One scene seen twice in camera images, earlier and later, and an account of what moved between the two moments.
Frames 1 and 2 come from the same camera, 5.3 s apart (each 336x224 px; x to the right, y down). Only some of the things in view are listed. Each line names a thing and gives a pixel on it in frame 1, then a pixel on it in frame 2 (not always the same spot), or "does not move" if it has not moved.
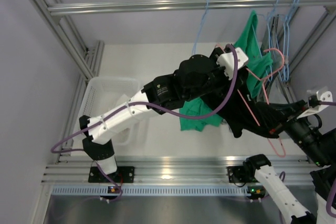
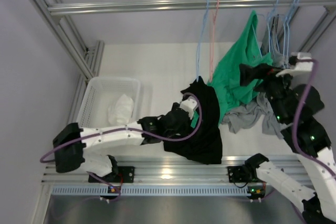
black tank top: [233, 106] to [206, 147]
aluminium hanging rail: [127, 7] does not move
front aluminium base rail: [295, 169] does not move
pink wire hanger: [280, 152] to [212, 32]
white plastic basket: [100, 94] does not move
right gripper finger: [279, 127] to [248, 73]
